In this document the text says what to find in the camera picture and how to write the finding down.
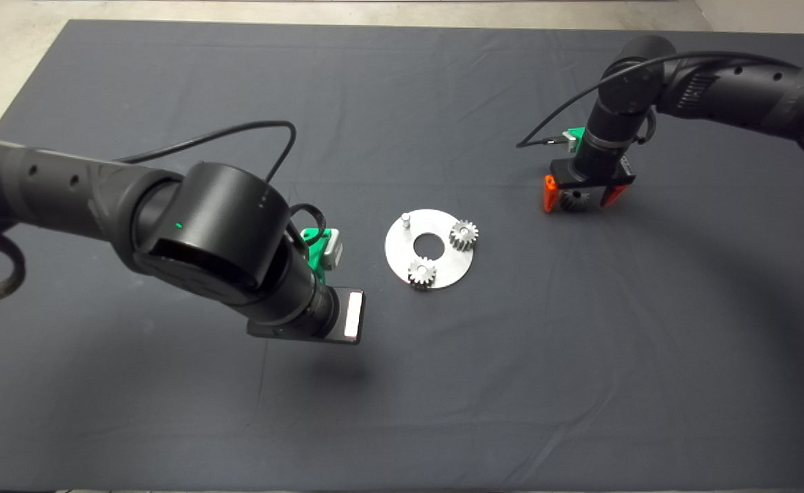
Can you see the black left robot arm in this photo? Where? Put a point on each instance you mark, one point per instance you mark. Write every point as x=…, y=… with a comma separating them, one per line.
x=66, y=192

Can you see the green left camera mount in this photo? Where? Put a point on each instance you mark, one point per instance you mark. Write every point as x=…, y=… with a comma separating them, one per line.
x=316, y=257

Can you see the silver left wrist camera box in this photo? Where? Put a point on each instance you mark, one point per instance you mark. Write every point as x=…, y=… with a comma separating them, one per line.
x=335, y=250

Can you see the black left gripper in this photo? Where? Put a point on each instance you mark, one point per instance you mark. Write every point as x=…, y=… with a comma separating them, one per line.
x=354, y=315

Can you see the round metal plate with hole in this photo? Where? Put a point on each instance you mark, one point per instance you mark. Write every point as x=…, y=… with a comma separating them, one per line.
x=450, y=270

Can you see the dark grey table cloth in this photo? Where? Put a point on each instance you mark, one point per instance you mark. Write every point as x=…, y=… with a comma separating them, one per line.
x=443, y=383

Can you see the small steel gear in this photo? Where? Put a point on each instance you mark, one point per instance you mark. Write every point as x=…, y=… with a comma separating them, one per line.
x=463, y=235
x=421, y=274
x=574, y=200

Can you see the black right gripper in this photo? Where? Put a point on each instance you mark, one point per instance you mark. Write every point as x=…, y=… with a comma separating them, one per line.
x=566, y=179

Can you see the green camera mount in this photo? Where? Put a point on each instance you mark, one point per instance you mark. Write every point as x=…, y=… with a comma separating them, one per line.
x=576, y=133
x=316, y=257

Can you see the green right camera mount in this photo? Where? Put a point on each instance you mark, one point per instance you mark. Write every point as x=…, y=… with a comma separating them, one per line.
x=576, y=133

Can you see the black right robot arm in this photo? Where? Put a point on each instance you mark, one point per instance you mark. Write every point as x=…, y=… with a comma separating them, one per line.
x=717, y=89

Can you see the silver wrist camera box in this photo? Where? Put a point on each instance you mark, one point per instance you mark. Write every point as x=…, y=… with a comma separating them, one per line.
x=570, y=144
x=335, y=250

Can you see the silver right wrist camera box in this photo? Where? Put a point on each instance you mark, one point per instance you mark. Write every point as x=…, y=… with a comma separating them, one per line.
x=570, y=144

